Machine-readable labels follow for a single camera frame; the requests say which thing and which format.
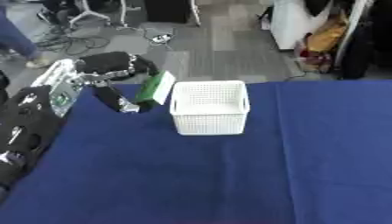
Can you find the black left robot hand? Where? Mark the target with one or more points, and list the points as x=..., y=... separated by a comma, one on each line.
x=109, y=65

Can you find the green and white box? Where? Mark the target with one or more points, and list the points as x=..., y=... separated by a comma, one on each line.
x=155, y=87

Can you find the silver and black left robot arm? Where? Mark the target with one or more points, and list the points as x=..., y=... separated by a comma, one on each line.
x=35, y=116

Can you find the white chair base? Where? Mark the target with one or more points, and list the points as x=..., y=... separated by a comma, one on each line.
x=97, y=13

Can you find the white power strip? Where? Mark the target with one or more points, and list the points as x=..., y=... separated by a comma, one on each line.
x=161, y=38

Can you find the black cabinet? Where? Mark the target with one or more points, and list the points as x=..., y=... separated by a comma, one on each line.
x=167, y=11

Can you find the person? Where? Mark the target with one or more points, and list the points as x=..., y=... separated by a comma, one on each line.
x=15, y=38

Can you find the white perforated plastic basket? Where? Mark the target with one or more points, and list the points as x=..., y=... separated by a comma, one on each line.
x=209, y=106

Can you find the yellow and red bag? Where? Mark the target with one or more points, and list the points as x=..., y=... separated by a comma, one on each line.
x=321, y=43

